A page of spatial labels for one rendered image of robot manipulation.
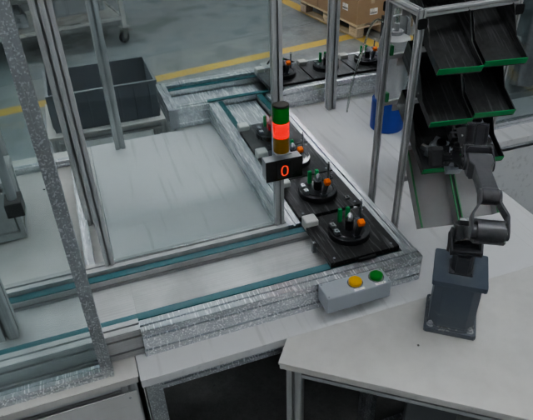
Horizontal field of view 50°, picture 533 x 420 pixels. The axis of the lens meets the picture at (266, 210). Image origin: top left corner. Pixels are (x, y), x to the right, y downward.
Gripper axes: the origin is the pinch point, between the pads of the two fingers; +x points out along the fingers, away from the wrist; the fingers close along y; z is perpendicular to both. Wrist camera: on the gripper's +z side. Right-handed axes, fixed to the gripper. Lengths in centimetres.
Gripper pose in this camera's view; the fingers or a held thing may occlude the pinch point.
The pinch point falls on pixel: (455, 153)
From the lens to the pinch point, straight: 178.6
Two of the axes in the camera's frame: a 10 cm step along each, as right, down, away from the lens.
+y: -10.0, 0.5, 0.0
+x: -0.1, -2.2, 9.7
